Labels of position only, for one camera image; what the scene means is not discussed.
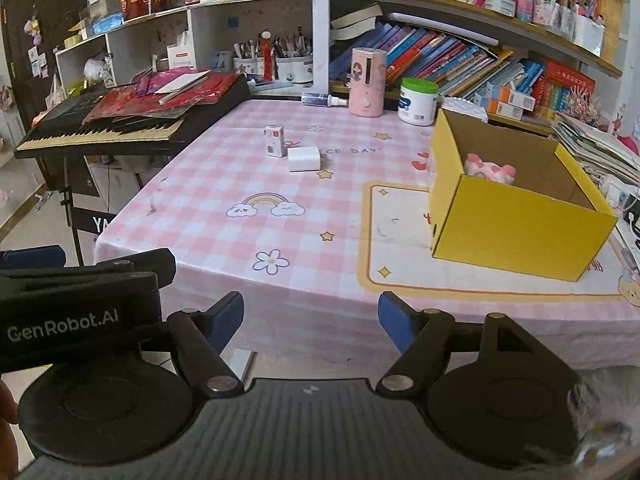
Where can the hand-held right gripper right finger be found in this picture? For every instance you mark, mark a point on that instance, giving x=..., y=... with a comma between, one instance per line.
x=394, y=320

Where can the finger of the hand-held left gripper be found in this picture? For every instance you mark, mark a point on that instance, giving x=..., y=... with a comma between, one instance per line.
x=150, y=260
x=35, y=257

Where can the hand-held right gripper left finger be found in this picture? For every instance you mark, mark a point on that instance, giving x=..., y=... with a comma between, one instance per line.
x=226, y=316

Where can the yellow cardboard box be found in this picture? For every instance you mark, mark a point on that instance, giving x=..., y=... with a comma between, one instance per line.
x=510, y=225

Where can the pink pig toy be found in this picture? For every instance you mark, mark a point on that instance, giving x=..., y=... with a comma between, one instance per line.
x=490, y=170

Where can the person's left hand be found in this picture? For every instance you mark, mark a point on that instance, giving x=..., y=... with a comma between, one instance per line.
x=6, y=425

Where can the black keyboard stand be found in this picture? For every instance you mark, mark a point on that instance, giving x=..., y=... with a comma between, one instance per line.
x=75, y=210

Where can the black electronic keyboard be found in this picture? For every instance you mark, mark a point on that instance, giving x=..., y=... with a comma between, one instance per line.
x=200, y=120

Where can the red paper sheets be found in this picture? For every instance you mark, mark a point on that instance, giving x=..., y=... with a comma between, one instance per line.
x=135, y=102

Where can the small white red box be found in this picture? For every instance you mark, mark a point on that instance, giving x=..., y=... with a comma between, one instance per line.
x=274, y=141

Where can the white charger cube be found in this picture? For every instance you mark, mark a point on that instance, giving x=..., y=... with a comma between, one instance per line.
x=304, y=159

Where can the white envelope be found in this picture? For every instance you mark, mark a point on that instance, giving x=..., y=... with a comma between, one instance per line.
x=181, y=84

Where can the white pen holder cup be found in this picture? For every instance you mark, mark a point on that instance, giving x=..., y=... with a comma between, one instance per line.
x=247, y=67
x=295, y=69

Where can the white jar green lid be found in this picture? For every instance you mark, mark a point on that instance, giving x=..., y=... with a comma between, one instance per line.
x=417, y=105

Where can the white quilted tissue box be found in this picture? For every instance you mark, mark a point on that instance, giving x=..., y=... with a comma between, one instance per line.
x=465, y=107

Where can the small white spray bottle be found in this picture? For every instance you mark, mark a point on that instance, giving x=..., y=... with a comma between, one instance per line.
x=320, y=99

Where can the red tassel ornament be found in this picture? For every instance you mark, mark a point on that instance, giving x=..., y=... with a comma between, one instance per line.
x=267, y=57

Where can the orange blue carton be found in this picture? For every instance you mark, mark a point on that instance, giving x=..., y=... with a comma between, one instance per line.
x=495, y=105
x=512, y=96

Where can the pink humidifier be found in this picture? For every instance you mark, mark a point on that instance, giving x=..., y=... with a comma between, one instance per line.
x=366, y=82

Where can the white shelf unit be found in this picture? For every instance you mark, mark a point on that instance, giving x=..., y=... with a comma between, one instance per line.
x=210, y=17

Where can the white power strip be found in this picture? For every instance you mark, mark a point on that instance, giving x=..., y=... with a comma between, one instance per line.
x=614, y=192

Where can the stack of magazines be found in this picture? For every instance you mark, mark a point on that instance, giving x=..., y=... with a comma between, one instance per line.
x=590, y=145

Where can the row of leaning books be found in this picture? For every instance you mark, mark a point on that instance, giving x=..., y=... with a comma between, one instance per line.
x=440, y=55

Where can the row of red books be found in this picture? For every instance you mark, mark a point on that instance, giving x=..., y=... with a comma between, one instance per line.
x=565, y=85

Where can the colourful ornament bunch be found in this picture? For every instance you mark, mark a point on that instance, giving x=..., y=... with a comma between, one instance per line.
x=597, y=105

